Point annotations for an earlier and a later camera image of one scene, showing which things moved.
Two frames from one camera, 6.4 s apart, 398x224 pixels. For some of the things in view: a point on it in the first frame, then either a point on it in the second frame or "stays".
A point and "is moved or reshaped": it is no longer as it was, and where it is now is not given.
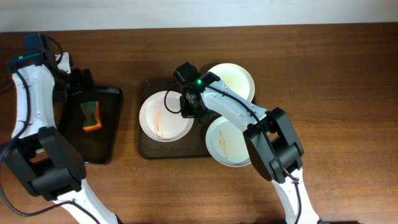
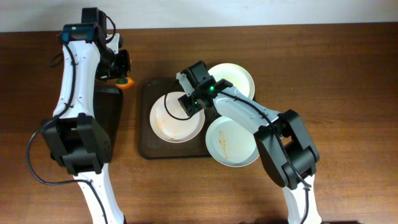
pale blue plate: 227,144 stays
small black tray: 97,146 stays
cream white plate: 236,78 stays
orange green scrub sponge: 92,120 is moved or reshaped
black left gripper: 80,78 → 123,63
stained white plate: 160,117 is moved or reshaped
